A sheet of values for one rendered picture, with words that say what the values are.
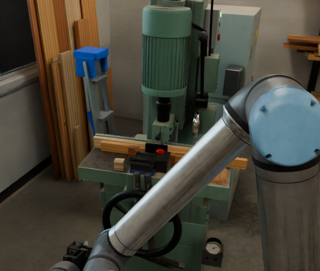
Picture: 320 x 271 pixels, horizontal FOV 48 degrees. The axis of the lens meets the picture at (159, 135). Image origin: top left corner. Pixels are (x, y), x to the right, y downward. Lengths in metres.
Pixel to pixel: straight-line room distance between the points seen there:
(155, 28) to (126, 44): 2.70
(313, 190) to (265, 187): 0.08
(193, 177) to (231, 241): 1.76
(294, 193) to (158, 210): 0.33
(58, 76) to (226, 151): 2.11
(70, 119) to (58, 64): 0.43
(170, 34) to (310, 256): 0.84
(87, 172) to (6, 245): 1.22
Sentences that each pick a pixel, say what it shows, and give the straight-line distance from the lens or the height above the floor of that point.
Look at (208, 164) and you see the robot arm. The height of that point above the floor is 1.26.
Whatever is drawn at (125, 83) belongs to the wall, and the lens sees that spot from 4.09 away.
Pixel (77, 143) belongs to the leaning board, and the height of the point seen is 0.36.
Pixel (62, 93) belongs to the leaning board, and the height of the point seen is 0.74.
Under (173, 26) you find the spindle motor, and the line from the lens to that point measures 1.28.
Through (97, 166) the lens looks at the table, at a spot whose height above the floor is 0.90.
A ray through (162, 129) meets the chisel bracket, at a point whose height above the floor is 1.05.
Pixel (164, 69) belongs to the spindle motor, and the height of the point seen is 1.30.
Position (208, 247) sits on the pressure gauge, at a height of 0.66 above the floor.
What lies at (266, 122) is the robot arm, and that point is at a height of 1.43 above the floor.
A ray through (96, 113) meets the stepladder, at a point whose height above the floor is 0.78.
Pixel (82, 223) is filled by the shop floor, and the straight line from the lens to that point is 2.63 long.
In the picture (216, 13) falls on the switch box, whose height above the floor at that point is 1.46.
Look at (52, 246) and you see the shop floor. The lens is 2.49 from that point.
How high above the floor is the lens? 1.64
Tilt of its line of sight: 25 degrees down
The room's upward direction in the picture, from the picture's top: 2 degrees clockwise
